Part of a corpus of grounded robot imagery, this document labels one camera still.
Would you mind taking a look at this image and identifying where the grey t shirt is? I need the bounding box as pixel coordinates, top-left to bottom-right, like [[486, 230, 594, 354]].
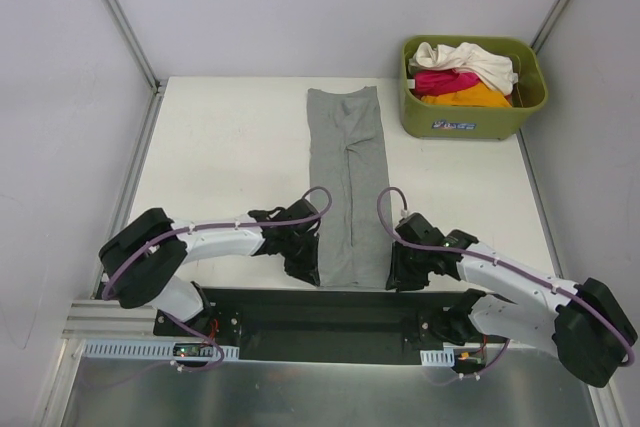
[[306, 87, 392, 289]]

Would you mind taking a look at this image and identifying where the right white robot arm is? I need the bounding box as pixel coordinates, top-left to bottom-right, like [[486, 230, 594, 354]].
[[387, 213, 638, 388]]

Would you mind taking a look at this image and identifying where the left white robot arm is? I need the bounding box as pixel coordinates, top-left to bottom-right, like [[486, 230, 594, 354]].
[[99, 198, 321, 336]]

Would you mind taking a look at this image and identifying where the green plastic bin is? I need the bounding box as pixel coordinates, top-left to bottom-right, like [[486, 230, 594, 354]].
[[400, 35, 548, 140]]

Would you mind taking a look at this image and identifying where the pink t shirt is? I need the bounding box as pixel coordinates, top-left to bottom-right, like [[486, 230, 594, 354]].
[[412, 69, 481, 96]]

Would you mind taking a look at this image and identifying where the orange t shirt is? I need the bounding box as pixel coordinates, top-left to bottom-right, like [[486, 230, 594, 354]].
[[420, 83, 512, 108]]

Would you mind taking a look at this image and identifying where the white t shirt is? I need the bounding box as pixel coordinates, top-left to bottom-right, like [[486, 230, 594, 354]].
[[408, 42, 519, 95]]

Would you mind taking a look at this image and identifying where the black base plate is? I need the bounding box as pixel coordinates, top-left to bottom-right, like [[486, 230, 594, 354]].
[[152, 286, 509, 363]]

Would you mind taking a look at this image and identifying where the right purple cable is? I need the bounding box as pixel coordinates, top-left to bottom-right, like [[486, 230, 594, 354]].
[[375, 186, 634, 387]]

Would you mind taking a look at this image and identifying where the right white cable duct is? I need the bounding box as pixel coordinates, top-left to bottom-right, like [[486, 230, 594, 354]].
[[420, 348, 456, 368]]

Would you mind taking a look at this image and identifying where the white cable duct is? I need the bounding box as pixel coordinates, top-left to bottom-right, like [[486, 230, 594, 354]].
[[84, 340, 240, 362], [420, 348, 456, 368]]

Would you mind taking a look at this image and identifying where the aluminium rail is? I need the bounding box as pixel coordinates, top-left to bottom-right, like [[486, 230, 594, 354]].
[[62, 296, 161, 341]]

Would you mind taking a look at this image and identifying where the left aluminium frame post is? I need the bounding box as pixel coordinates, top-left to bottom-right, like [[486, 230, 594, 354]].
[[102, 0, 162, 94]]

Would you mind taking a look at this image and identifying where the left white cable duct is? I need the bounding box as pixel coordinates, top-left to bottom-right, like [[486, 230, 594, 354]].
[[84, 340, 240, 362]]

